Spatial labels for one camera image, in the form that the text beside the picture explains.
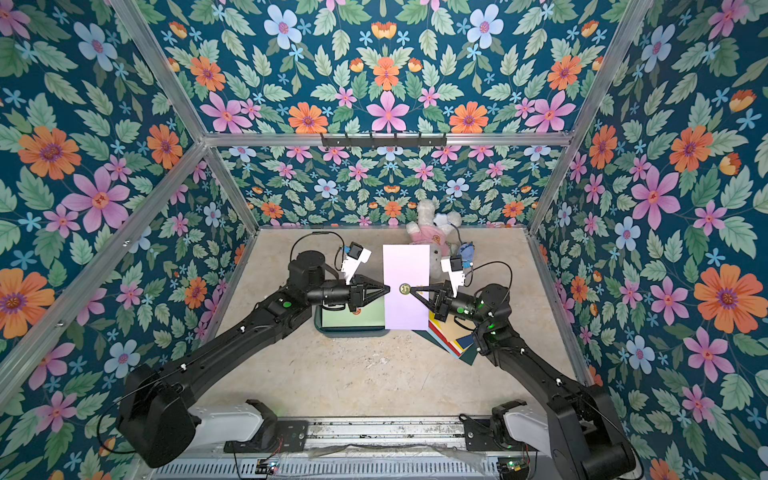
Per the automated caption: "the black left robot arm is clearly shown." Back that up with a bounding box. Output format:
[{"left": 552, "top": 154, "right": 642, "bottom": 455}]
[{"left": 116, "top": 250, "right": 390, "bottom": 468}]

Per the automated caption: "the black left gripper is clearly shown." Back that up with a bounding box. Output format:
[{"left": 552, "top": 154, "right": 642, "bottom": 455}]
[{"left": 301, "top": 274, "right": 387, "bottom": 314}]

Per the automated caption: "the lavender envelope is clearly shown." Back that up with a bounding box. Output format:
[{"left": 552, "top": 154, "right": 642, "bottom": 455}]
[{"left": 382, "top": 244, "right": 430, "bottom": 331}]

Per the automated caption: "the black hook rail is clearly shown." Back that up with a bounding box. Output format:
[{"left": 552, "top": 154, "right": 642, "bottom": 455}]
[{"left": 320, "top": 133, "right": 448, "bottom": 149}]

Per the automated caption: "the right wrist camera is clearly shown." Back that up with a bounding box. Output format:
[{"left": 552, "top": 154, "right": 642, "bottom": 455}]
[{"left": 440, "top": 255, "right": 466, "bottom": 297}]

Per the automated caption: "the navy blue envelope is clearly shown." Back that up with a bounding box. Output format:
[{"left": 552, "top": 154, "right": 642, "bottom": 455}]
[{"left": 452, "top": 334, "right": 474, "bottom": 356}]

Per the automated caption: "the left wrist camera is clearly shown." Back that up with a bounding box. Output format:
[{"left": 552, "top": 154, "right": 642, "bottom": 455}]
[{"left": 341, "top": 242, "right": 371, "bottom": 285}]

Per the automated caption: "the blue faceted toy figure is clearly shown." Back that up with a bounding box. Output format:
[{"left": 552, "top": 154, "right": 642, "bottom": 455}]
[{"left": 459, "top": 242, "right": 475, "bottom": 269}]

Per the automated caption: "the white vent grille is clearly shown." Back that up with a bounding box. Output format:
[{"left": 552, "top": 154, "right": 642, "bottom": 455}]
[{"left": 153, "top": 457, "right": 499, "bottom": 479}]

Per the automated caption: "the dark green envelope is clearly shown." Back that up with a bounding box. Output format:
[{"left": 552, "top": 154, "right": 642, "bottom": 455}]
[{"left": 426, "top": 329, "right": 478, "bottom": 365}]

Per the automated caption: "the light green envelope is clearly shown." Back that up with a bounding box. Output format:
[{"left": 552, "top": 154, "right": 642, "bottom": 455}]
[{"left": 320, "top": 298, "right": 385, "bottom": 330}]

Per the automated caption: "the white plush bunny pink shirt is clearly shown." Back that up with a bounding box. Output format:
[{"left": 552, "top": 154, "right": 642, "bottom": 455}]
[{"left": 406, "top": 200, "right": 462, "bottom": 256}]

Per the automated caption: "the red envelope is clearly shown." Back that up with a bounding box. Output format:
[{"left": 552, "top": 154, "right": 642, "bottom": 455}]
[{"left": 427, "top": 327, "right": 461, "bottom": 358}]

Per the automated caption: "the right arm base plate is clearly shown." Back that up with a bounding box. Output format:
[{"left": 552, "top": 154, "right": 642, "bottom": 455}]
[{"left": 459, "top": 413, "right": 524, "bottom": 452}]

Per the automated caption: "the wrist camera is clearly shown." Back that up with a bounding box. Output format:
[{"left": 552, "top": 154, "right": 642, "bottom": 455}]
[
  {"left": 440, "top": 255, "right": 466, "bottom": 297},
  {"left": 341, "top": 242, "right": 371, "bottom": 285}
]

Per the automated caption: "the small green circuit board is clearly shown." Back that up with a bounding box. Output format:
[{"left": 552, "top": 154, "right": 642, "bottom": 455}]
[{"left": 254, "top": 459, "right": 279, "bottom": 476}]

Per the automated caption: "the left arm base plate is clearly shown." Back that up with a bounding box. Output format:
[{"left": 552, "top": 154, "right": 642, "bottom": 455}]
[{"left": 224, "top": 419, "right": 309, "bottom": 454}]

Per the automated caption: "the teal storage box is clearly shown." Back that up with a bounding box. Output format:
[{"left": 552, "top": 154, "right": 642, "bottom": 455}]
[{"left": 313, "top": 299, "right": 388, "bottom": 338}]

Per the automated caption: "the cream yellow envelope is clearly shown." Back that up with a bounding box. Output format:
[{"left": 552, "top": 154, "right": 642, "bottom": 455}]
[{"left": 429, "top": 314, "right": 471, "bottom": 340}]

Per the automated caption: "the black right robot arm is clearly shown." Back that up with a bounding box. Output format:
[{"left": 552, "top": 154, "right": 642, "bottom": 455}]
[{"left": 399, "top": 282, "right": 638, "bottom": 479}]

